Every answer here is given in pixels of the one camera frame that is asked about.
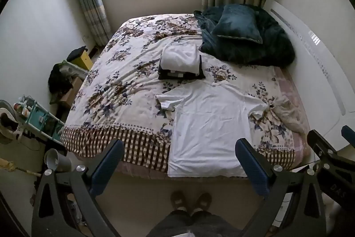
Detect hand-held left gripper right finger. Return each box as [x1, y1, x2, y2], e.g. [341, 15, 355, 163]
[235, 138, 328, 237]

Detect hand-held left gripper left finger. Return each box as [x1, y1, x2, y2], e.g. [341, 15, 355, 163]
[31, 139, 124, 237]

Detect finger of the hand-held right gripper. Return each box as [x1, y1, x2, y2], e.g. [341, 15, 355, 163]
[307, 129, 355, 171]
[341, 125, 355, 144]

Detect white t-shirt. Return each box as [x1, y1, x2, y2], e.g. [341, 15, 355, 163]
[155, 80, 271, 178]

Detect beige crumpled cloth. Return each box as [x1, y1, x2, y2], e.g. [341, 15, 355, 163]
[268, 95, 309, 135]

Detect grey plastic cup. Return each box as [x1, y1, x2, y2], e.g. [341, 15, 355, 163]
[44, 148, 72, 173]

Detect person's right brown slipper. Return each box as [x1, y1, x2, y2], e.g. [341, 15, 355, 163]
[193, 192, 212, 211]

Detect person's brown slipper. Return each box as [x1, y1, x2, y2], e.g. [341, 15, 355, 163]
[193, 192, 212, 211]
[170, 191, 185, 210]

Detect person's left brown slipper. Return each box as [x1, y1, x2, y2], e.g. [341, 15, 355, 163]
[170, 191, 185, 210]

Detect teal storage cart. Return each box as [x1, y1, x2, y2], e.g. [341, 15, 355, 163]
[16, 100, 66, 143]

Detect floral bedsheet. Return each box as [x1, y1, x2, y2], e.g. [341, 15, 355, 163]
[60, 13, 296, 174]

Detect cardboard box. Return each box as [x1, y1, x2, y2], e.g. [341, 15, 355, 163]
[59, 77, 84, 109]

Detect person's dark trousers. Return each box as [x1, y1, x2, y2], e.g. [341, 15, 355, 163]
[146, 209, 242, 237]

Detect white headboard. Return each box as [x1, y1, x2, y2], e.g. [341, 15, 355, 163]
[262, 0, 355, 149]

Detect black bag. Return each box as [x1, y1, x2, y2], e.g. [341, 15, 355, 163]
[48, 63, 74, 95]

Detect yellow box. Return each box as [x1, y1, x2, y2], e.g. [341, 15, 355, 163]
[71, 50, 94, 71]

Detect white round appliance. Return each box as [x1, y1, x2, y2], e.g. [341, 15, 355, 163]
[0, 100, 26, 146]

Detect dark green blanket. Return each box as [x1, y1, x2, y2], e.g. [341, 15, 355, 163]
[193, 4, 295, 67]

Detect black cloth on box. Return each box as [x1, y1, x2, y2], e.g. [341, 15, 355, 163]
[67, 46, 87, 61]

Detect dark green pillow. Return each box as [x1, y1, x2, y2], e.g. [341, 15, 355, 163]
[212, 4, 263, 45]

